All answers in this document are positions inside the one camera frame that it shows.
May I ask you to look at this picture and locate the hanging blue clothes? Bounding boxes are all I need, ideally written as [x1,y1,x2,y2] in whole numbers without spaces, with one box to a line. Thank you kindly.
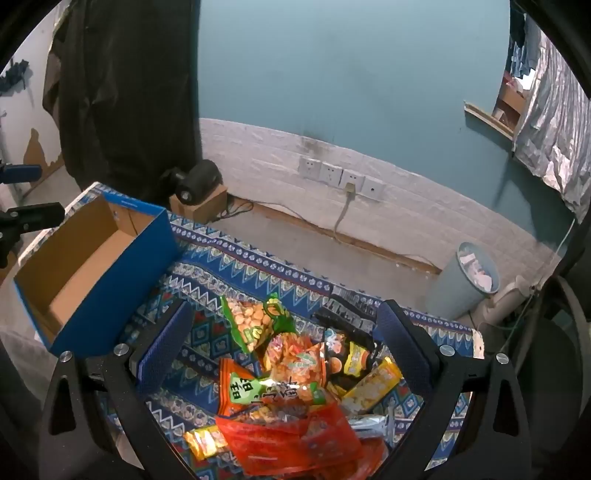
[505,9,541,79]

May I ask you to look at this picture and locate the silver foil packet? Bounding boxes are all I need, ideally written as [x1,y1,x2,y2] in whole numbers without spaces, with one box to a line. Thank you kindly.
[346,413,393,439]

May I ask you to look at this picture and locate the white paper waste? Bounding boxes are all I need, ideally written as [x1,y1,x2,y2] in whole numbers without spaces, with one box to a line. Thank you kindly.
[459,247,497,291]

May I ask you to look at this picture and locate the blue cardboard box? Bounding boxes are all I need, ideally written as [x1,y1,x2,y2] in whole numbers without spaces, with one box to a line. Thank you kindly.
[13,194,181,356]

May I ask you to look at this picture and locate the orange snack bag green label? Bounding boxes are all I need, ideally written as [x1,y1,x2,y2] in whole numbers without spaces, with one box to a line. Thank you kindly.
[217,357,340,423]

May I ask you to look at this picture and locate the patterned blue tablecloth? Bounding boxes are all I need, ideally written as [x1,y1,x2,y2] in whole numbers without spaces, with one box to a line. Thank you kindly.
[28,182,485,480]

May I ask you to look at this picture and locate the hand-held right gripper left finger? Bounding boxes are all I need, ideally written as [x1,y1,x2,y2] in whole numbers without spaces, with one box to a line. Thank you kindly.
[39,299,195,480]

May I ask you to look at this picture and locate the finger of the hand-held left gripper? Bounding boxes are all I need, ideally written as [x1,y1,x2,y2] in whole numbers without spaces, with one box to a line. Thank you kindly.
[0,162,43,184]
[0,202,65,269]

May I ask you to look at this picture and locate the dark hanging coat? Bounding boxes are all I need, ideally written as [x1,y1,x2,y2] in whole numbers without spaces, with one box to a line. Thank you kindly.
[44,0,201,204]

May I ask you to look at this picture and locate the silver foil curtain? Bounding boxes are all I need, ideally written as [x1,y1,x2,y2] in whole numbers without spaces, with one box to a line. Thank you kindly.
[512,34,591,217]

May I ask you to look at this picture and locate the black floor cable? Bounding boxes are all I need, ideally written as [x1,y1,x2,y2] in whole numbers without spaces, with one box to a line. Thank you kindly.
[217,196,254,221]

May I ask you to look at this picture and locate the black burger print snack bag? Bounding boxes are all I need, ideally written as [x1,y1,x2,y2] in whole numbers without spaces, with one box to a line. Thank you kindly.
[323,328,372,393]

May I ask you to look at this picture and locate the dark chair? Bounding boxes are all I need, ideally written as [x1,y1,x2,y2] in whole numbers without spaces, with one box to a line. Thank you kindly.
[503,258,591,480]

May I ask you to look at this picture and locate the red plastic bag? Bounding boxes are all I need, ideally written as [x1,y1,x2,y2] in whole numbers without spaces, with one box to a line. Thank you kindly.
[216,401,389,480]

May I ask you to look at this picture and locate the white pipe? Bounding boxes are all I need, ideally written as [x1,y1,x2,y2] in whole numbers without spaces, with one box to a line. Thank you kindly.
[471,274,541,328]

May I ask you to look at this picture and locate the red fries snack bag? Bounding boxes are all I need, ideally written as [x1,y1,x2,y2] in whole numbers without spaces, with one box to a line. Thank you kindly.
[261,332,326,393]

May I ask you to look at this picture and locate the dark black snack packet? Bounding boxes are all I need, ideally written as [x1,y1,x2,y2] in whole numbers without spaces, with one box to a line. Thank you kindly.
[311,286,384,352]

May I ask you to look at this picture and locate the small brown cardboard box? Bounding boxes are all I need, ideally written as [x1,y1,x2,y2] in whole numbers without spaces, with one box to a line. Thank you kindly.
[168,185,229,222]

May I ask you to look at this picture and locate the black cylindrical device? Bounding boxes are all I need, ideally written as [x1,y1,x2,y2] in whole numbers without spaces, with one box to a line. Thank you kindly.
[161,159,222,206]

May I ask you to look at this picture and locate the golden snack packet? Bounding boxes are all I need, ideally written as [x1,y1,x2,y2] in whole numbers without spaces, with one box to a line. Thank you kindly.
[185,427,227,460]
[342,357,402,414]

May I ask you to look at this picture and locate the grey trash bin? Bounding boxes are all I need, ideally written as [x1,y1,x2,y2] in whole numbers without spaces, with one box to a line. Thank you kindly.
[425,241,501,321]

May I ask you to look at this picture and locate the grey plug cable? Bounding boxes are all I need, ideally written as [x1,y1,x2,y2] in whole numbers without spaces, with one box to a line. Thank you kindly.
[333,183,356,241]

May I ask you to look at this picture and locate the wooden shelf board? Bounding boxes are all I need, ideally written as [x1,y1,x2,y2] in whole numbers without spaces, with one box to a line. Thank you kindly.
[464,102,515,139]

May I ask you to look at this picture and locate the black wall hook rack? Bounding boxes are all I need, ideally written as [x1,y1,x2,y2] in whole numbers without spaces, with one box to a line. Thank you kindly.
[0,58,31,95]

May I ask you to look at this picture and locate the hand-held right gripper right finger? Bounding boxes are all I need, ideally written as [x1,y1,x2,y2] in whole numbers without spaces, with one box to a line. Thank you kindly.
[375,299,534,480]

